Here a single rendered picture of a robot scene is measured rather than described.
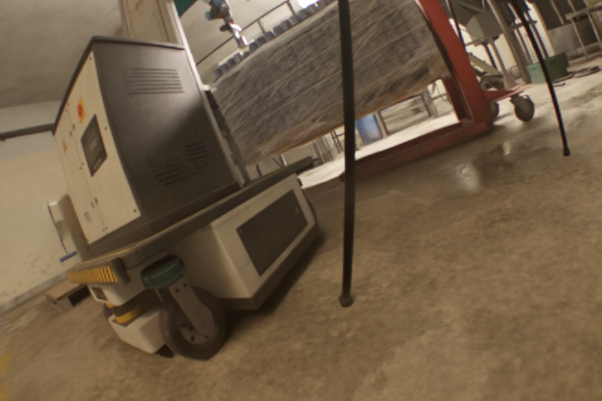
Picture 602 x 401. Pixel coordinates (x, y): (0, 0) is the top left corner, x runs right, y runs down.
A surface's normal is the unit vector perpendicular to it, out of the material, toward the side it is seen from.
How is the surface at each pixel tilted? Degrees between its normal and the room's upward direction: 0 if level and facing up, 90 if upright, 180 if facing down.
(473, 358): 0
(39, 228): 90
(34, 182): 90
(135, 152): 90
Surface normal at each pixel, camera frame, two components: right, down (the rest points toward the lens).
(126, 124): 0.83, -0.32
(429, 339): -0.40, -0.91
